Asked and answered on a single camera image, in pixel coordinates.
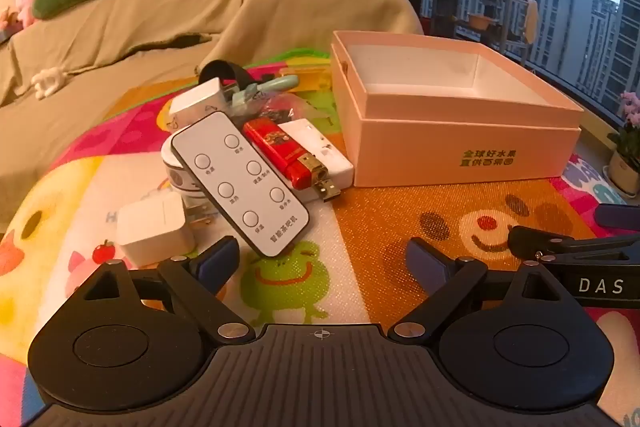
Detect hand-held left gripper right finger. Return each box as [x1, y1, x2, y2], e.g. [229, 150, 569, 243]
[389, 237, 576, 343]

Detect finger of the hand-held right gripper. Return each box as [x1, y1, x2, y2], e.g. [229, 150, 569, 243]
[509, 225, 640, 264]
[595, 204, 640, 228]

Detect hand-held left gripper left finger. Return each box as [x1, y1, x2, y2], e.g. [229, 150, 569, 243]
[75, 236, 256, 344]

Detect white remote control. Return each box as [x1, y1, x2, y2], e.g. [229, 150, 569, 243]
[171, 111, 311, 259]

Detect white cube charger with prongs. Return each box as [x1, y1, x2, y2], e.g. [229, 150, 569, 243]
[116, 192, 211, 268]

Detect pink cardboard box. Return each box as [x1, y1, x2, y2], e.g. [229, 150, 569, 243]
[330, 30, 585, 188]

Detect red lighter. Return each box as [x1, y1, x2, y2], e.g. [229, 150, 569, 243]
[243, 118, 343, 204]

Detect white rectangular device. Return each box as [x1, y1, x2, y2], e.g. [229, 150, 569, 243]
[277, 118, 355, 188]

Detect clear plastic bag dark parts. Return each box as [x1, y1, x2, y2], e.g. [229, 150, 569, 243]
[250, 94, 312, 128]

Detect white USB wall adapter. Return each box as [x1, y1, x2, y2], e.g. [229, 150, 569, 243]
[169, 78, 236, 128]

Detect mint green hand tool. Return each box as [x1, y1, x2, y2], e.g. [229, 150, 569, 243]
[232, 74, 300, 108]

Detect black round object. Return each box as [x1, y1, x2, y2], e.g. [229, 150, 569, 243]
[197, 60, 251, 94]

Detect potted plant white pot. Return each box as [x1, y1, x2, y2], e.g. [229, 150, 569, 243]
[607, 91, 640, 196]

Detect colourful cartoon play mat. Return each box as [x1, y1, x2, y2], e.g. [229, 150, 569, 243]
[0, 49, 640, 427]

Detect small white plush toy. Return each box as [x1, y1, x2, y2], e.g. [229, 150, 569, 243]
[31, 67, 71, 100]

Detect beige covered sofa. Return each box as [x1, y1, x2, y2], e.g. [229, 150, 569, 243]
[0, 0, 425, 228]

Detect small tan plush toy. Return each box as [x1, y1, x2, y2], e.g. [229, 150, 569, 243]
[0, 7, 23, 32]

